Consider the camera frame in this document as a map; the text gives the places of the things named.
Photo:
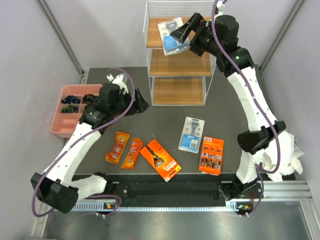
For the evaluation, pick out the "dark coiled item upper tray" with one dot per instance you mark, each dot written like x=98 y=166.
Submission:
x=90 y=99

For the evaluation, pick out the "blue black item in tray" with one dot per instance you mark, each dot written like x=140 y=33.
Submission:
x=70 y=99

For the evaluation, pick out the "white wire wooden shelf rack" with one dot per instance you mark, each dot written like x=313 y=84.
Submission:
x=183 y=79

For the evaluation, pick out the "orange Gillette razor box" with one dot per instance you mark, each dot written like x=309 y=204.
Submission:
x=164 y=164

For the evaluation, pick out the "orange razor pouch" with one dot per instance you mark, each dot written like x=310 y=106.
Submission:
x=134 y=150
x=121 y=139

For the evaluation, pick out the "orange cartridge box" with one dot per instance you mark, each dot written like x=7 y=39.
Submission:
x=211 y=157

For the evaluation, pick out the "green black item in tray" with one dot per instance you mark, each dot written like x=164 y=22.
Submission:
x=71 y=109

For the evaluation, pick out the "blue razor blister pack two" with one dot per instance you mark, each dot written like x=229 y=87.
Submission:
x=191 y=135

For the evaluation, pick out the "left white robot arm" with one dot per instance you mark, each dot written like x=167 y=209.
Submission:
x=55 y=186

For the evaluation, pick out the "dark coiled item tray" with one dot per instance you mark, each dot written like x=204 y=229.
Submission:
x=90 y=99
x=89 y=106

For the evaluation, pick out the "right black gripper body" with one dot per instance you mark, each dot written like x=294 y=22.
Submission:
x=203 y=42

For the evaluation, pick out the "dark coiled item lower tray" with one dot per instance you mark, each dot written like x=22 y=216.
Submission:
x=89 y=106

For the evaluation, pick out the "white crumpled cloth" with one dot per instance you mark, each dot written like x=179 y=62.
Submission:
x=289 y=157

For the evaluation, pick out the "blue razor blister pack one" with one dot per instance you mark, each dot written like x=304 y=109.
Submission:
x=170 y=45

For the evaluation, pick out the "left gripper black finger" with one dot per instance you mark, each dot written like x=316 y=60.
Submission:
x=132 y=111
x=140 y=105

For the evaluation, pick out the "pink divided plastic tray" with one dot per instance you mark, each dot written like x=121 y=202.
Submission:
x=64 y=124

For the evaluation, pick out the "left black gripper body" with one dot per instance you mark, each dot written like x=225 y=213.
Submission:
x=124 y=103

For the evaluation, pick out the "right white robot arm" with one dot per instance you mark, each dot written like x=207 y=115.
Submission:
x=239 y=69

